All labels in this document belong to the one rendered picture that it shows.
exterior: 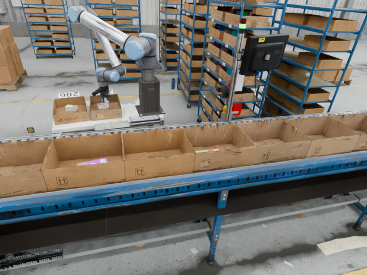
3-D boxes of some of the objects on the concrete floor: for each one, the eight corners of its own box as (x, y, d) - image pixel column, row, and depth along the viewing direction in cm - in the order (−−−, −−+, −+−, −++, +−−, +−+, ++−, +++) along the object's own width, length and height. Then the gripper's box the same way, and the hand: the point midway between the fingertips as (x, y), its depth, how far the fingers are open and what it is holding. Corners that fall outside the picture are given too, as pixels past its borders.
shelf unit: (97, 85, 513) (81, -26, 410) (99, 77, 554) (85, -25, 451) (143, 84, 532) (139, -22, 429) (142, 77, 573) (138, -22, 470)
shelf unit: (158, 62, 698) (158, -19, 595) (175, 61, 709) (177, -17, 606) (164, 72, 618) (165, -19, 515) (183, 71, 629) (187, -18, 526)
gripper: (109, 87, 232) (111, 107, 244) (106, 83, 242) (108, 102, 253) (100, 88, 229) (103, 108, 240) (97, 84, 238) (100, 103, 249)
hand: (102, 105), depth 244 cm, fingers closed on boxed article, 6 cm apart
